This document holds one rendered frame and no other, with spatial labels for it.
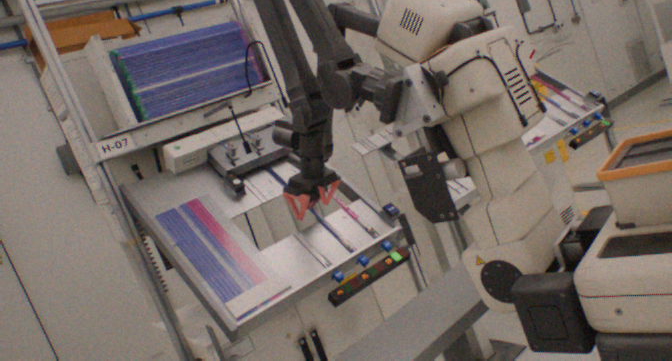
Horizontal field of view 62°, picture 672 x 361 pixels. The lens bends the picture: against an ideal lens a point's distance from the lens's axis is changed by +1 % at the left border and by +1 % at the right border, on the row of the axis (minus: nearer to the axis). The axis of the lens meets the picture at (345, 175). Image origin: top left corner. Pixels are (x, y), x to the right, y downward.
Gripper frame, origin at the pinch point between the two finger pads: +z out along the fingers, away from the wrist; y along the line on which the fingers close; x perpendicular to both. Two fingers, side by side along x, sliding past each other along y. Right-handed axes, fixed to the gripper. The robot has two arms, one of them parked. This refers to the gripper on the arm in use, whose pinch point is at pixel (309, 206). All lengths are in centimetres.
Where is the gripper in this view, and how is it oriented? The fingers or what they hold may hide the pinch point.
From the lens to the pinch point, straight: 198.6
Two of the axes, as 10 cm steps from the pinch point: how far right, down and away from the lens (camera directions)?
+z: -1.5, 7.3, 6.6
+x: 6.5, 5.8, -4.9
